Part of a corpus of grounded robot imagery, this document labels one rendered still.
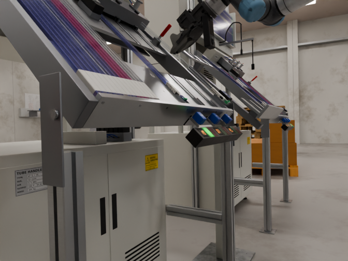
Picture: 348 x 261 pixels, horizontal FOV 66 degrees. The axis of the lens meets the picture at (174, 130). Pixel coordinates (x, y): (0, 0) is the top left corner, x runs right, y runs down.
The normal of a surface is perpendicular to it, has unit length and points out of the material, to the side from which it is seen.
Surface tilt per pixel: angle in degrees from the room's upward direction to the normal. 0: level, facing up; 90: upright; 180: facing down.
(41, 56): 90
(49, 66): 90
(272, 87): 90
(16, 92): 90
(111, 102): 135
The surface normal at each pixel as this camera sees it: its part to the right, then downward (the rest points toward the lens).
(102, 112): 0.63, 0.69
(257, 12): 0.41, 0.80
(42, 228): 0.86, -0.01
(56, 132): -0.51, 0.03
